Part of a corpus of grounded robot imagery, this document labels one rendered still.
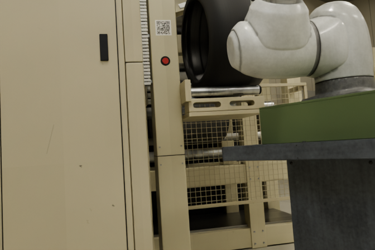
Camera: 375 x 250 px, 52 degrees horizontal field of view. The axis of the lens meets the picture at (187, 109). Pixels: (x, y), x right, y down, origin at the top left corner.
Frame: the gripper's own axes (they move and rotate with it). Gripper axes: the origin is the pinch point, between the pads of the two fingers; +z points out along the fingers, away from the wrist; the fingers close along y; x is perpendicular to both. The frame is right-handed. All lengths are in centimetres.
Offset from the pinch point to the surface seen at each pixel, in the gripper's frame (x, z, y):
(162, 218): 93, 17, 40
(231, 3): -1.3, 12.5, 6.1
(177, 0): -16, 74, 18
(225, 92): 37.8, 18.0, 8.2
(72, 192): 61, -49, 71
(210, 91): 37.1, 18.0, 15.3
